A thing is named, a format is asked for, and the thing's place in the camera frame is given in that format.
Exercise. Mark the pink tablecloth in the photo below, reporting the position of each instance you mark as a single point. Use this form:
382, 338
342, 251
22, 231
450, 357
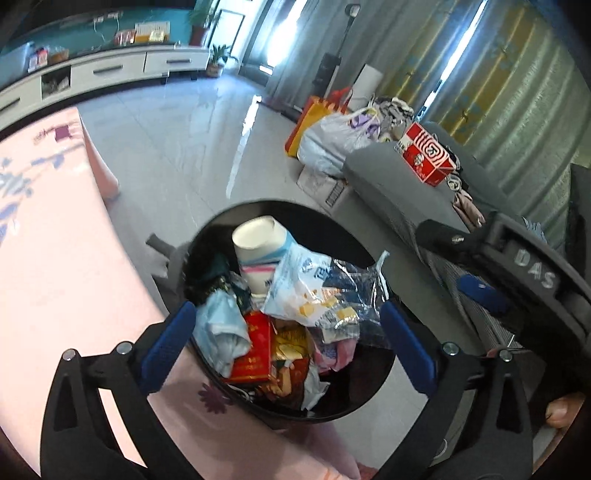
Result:
60, 258

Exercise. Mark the black trash bin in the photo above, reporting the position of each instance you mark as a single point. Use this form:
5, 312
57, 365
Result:
369, 383

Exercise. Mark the desk calendar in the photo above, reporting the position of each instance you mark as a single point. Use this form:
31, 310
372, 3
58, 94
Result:
150, 32

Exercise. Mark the dark wrapper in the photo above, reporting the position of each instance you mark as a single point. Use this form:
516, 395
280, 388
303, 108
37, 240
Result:
205, 272

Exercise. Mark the upright vacuum cleaner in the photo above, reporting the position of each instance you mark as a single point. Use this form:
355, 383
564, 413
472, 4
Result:
334, 64

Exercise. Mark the striped paper cup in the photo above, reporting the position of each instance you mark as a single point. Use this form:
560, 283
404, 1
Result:
258, 249

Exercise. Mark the pink plastic bag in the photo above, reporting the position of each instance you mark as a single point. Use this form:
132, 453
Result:
337, 355

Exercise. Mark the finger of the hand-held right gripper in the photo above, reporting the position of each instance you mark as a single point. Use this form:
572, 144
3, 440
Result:
448, 240
482, 293

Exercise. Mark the pale blue cloth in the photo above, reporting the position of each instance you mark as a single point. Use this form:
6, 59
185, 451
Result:
221, 332

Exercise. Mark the white tv cabinet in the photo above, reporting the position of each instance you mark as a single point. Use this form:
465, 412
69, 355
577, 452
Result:
106, 69

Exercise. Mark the red cigarette box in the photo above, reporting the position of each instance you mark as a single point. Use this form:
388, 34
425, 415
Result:
254, 346

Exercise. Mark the person's right hand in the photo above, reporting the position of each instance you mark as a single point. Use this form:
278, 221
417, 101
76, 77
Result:
563, 410

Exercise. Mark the papers on floor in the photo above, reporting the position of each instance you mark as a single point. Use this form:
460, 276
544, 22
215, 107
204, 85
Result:
318, 187

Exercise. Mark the red packs on cabinet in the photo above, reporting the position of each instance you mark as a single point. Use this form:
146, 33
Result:
125, 37

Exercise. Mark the blue and white plastic bag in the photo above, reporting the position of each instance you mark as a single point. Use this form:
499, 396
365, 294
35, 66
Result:
300, 286

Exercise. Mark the grey and yellow curtain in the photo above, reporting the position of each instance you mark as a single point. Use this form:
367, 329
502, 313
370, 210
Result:
508, 92

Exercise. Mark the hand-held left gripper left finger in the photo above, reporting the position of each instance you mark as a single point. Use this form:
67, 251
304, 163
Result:
168, 350

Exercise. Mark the tall potted plant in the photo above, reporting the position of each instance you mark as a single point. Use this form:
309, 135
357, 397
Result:
201, 21

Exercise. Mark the white cylinder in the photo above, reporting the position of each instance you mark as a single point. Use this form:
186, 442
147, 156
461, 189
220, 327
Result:
368, 83

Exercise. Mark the grey sofa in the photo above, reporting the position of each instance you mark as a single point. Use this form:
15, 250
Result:
401, 203

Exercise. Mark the orange shopping bag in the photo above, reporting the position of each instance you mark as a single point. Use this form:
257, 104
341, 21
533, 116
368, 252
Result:
307, 115

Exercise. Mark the red rice cracker packet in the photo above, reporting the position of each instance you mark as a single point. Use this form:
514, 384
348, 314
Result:
293, 360

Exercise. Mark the red and white carton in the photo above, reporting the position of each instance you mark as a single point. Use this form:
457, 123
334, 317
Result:
429, 154

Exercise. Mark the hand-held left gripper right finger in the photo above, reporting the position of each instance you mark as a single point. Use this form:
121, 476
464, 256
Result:
408, 350

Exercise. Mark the small potted plant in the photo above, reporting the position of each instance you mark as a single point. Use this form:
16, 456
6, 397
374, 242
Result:
219, 60

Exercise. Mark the white shopping bag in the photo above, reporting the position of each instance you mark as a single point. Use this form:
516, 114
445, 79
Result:
332, 143

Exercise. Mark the small code stand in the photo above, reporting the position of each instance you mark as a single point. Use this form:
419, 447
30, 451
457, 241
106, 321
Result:
38, 59

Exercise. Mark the pink cloth on sofa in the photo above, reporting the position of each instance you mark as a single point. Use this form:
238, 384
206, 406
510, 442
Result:
468, 207

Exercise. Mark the pile of clothes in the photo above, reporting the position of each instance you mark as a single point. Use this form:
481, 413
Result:
395, 115

